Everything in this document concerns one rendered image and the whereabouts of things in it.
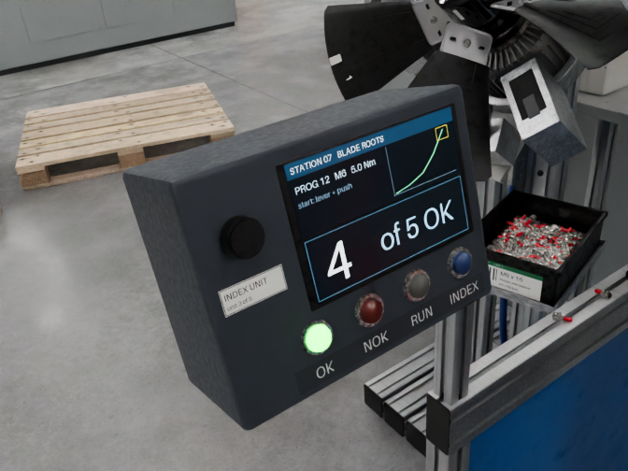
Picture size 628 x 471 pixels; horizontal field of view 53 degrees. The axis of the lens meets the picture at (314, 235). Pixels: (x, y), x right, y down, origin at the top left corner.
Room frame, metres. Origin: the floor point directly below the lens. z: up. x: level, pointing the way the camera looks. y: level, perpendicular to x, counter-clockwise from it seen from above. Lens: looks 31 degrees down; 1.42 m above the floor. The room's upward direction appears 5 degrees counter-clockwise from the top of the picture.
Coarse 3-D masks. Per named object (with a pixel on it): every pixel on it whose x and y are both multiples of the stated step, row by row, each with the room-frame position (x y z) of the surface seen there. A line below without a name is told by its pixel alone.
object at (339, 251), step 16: (352, 224) 0.40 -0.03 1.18; (320, 240) 0.39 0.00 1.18; (336, 240) 0.39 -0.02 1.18; (352, 240) 0.40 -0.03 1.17; (320, 256) 0.38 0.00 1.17; (336, 256) 0.39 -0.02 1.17; (352, 256) 0.40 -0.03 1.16; (320, 272) 0.38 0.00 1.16; (336, 272) 0.39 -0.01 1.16; (352, 272) 0.39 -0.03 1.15; (368, 272) 0.40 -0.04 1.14; (320, 288) 0.38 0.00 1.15; (336, 288) 0.38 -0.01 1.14
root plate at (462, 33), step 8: (448, 24) 1.18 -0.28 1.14; (456, 24) 1.18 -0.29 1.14; (448, 32) 1.17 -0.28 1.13; (456, 32) 1.17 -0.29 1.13; (464, 32) 1.17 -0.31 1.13; (472, 32) 1.17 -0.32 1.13; (480, 32) 1.17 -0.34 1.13; (448, 40) 1.16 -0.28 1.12; (456, 40) 1.16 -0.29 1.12; (464, 40) 1.16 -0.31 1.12; (472, 40) 1.16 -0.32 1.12; (480, 40) 1.16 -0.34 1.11; (488, 40) 1.16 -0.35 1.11; (440, 48) 1.15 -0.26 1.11; (448, 48) 1.15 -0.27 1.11; (456, 48) 1.15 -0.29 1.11; (464, 48) 1.15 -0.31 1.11; (472, 48) 1.15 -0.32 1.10; (488, 48) 1.16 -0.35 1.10; (464, 56) 1.14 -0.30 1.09; (472, 56) 1.14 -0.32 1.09; (480, 56) 1.15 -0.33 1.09; (488, 56) 1.15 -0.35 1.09
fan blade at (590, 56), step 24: (552, 0) 1.10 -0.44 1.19; (576, 0) 1.08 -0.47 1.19; (600, 0) 1.05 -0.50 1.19; (552, 24) 1.00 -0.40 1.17; (576, 24) 0.98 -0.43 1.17; (600, 24) 0.95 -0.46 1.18; (624, 24) 0.94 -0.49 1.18; (576, 48) 0.92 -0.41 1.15; (600, 48) 0.91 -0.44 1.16; (624, 48) 0.89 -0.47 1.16
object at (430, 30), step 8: (424, 0) 1.27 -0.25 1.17; (432, 0) 1.26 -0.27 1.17; (416, 8) 1.28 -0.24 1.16; (424, 8) 1.27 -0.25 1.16; (432, 8) 1.26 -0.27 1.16; (440, 8) 1.25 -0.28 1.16; (416, 16) 1.28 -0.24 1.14; (424, 16) 1.27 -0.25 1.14; (432, 16) 1.26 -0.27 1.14; (440, 16) 1.25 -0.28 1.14; (448, 16) 1.24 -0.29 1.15; (424, 24) 1.27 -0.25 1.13; (432, 24) 1.26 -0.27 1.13; (440, 24) 1.25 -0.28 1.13; (424, 32) 1.27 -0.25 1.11; (432, 32) 1.26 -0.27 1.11; (432, 40) 1.26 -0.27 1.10; (440, 40) 1.25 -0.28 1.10
